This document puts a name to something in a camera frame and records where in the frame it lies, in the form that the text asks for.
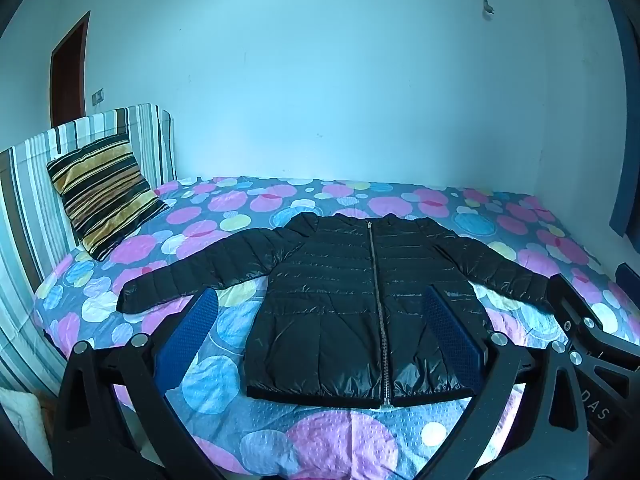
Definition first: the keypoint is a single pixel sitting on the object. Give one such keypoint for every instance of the brown door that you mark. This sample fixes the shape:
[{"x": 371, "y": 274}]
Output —
[{"x": 70, "y": 80}]

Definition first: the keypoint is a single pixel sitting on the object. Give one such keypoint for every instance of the striped headboard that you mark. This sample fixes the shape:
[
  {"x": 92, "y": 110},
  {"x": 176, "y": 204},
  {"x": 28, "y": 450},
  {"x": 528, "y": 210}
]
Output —
[{"x": 25, "y": 200}]

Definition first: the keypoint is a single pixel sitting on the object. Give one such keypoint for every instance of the wall switch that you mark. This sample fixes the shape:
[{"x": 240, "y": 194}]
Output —
[{"x": 98, "y": 96}]

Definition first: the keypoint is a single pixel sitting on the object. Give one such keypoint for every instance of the black puffer jacket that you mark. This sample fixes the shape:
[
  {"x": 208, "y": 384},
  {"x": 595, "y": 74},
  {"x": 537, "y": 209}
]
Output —
[{"x": 325, "y": 300}]

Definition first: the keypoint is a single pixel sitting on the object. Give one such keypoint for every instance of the striped pillow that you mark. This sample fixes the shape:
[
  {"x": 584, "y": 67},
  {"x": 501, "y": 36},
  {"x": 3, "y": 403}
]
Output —
[{"x": 100, "y": 195}]

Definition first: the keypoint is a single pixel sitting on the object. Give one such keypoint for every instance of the dark blue curtain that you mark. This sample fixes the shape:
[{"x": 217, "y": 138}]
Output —
[{"x": 627, "y": 160}]

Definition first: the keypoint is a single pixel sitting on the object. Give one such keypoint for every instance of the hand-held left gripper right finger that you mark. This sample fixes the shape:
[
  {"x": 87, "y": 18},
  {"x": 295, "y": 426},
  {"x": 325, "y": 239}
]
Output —
[{"x": 452, "y": 342}]

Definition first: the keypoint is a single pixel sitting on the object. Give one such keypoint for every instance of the white cloth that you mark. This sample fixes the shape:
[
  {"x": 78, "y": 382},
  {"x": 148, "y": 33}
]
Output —
[{"x": 20, "y": 410}]

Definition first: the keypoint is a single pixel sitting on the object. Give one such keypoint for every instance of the bed with polka-dot sheet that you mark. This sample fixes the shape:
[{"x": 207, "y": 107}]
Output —
[{"x": 280, "y": 440}]

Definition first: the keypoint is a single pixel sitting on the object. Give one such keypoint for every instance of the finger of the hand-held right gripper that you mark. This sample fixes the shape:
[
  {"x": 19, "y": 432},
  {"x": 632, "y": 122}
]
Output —
[
  {"x": 575, "y": 310},
  {"x": 630, "y": 282}
]

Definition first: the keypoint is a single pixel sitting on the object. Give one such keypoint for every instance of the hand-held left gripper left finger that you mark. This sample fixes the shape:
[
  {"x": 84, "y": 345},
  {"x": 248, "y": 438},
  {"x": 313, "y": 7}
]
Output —
[{"x": 192, "y": 332}]

